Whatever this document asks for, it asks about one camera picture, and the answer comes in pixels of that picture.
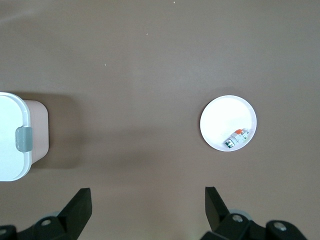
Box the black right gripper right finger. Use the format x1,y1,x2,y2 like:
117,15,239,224
202,186,266,240

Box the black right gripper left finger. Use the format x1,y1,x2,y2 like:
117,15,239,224
15,187,93,240

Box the pink box with white lid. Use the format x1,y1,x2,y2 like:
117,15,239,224
0,91,50,182

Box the small red white object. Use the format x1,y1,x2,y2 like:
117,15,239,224
223,127,251,150

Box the pink round plate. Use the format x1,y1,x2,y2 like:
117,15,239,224
199,94,258,152

